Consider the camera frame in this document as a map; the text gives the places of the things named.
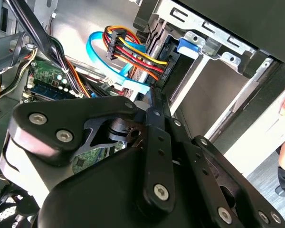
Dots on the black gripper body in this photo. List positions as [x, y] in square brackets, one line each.
[104, 194]

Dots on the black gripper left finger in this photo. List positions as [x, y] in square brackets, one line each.
[73, 114]

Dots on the hard disk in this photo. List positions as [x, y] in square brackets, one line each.
[187, 46]

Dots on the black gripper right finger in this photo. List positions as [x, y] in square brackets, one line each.
[192, 152]

